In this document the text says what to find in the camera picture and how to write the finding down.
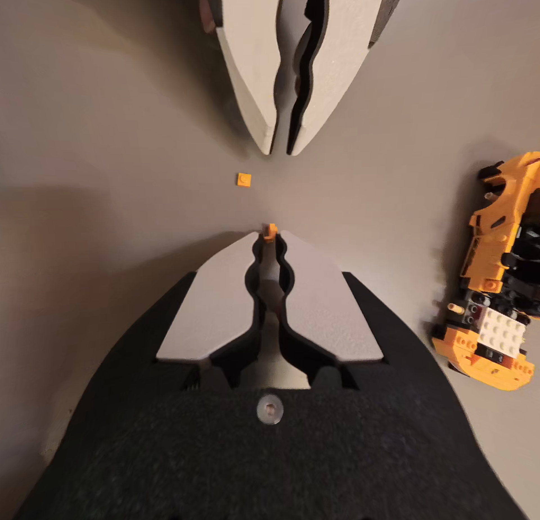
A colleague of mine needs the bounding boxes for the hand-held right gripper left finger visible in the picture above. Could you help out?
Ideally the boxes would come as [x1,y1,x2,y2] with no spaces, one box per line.
[156,232,267,389]

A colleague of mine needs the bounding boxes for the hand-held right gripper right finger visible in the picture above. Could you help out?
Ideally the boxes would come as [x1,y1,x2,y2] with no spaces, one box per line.
[275,230,384,389]

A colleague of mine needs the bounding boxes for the orange lego car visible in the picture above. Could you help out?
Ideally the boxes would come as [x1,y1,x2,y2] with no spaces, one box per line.
[431,151,540,392]

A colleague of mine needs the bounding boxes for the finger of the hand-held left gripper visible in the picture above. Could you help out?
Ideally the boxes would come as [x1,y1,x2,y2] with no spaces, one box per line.
[215,0,292,156]
[287,0,390,157]

